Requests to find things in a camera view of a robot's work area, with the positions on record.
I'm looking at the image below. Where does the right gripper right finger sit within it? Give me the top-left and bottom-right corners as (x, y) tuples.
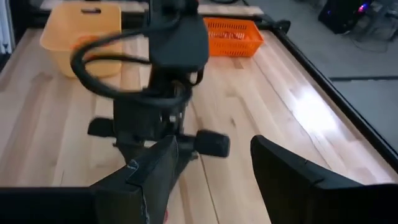
(250, 134), (398, 224)

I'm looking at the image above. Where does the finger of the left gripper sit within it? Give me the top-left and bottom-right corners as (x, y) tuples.
(182, 152), (200, 175)
(119, 145), (137, 165)

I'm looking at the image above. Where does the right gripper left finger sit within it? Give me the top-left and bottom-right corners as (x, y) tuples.
(0, 135), (185, 224)

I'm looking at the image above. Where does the orange plastic basket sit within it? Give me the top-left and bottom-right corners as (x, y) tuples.
(203, 17), (264, 58)

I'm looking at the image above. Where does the yellow plastic basket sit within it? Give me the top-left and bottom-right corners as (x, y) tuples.
(39, 1), (123, 78)

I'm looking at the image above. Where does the black computer with light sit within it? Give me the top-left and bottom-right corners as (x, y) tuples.
(318, 0), (374, 34)

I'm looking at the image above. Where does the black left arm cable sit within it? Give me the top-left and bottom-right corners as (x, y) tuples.
(70, 18), (206, 109)

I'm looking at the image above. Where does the black aluminium table frame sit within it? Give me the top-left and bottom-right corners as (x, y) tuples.
(9, 0), (398, 174)

